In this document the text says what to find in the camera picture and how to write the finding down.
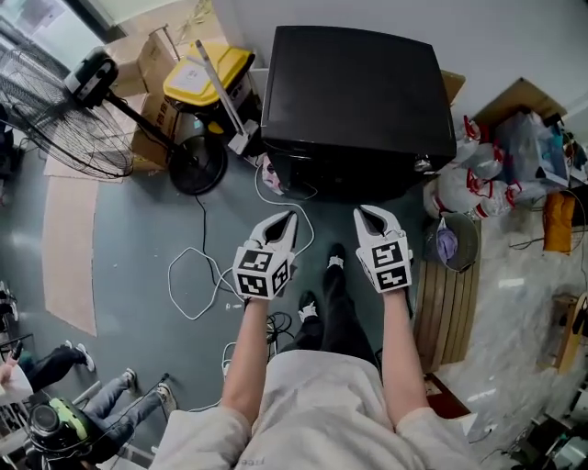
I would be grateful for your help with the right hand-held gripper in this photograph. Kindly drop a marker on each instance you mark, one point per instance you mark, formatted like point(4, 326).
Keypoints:
point(388, 266)

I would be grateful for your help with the person's left black shoe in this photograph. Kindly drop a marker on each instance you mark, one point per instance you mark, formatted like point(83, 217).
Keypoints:
point(307, 306)

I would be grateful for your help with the wooden slatted board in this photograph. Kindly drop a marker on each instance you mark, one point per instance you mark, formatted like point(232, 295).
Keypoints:
point(445, 316)

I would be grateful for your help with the white power strip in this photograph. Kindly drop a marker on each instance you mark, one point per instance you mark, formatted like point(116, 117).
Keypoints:
point(226, 369)

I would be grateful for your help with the person's right forearm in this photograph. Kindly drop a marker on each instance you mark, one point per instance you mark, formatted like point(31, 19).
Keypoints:
point(402, 358)

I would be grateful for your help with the orange bag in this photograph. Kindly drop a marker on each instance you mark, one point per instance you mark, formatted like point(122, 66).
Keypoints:
point(558, 222)

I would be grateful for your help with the person's left forearm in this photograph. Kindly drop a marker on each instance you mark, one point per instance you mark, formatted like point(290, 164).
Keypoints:
point(248, 358)

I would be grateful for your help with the big brown cardboard panel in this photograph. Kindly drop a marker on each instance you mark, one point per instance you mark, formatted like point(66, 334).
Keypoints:
point(519, 98)

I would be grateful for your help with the large brown cardboard box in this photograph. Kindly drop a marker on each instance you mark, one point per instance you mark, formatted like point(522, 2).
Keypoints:
point(154, 133)

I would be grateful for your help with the person's black trousers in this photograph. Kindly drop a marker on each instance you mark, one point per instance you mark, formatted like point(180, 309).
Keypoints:
point(340, 316)

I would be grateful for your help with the pile of clear plastic bags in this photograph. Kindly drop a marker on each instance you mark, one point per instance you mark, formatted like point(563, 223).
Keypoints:
point(528, 151)

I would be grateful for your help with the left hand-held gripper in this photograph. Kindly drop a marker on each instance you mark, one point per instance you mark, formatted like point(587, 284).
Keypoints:
point(262, 273)

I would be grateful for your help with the person's black shoe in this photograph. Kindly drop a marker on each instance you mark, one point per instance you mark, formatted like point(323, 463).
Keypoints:
point(307, 306)
point(336, 257)

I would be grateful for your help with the person's beige shirt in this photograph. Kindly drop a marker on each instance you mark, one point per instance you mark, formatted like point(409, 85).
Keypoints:
point(317, 413)

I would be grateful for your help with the flat beige cardboard sheet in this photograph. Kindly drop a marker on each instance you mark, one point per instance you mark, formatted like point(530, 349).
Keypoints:
point(78, 174)
point(69, 252)

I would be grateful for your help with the small brown cardboard sheet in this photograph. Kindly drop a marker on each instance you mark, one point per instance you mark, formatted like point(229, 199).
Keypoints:
point(452, 87)

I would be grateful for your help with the black pedestal fan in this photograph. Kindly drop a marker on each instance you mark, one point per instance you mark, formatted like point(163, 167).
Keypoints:
point(197, 167)

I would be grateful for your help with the black washing machine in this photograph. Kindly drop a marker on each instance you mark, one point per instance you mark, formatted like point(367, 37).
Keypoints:
point(353, 87)

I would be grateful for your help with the metal mesh waste basket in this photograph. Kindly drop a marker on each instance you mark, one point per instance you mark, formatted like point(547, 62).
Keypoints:
point(468, 238)

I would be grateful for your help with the person's right black shoe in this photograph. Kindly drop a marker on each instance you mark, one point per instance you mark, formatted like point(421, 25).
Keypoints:
point(336, 257)

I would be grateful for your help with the brown wooden box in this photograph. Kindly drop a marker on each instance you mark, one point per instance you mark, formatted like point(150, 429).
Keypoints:
point(448, 399)

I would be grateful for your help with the purple cloth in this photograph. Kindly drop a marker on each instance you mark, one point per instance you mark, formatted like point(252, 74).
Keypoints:
point(446, 245)

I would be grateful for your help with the white pole tool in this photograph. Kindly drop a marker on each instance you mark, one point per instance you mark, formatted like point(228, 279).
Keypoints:
point(241, 137)

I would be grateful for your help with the pink and white packet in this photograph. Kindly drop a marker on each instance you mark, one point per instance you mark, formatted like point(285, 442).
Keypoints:
point(271, 176)

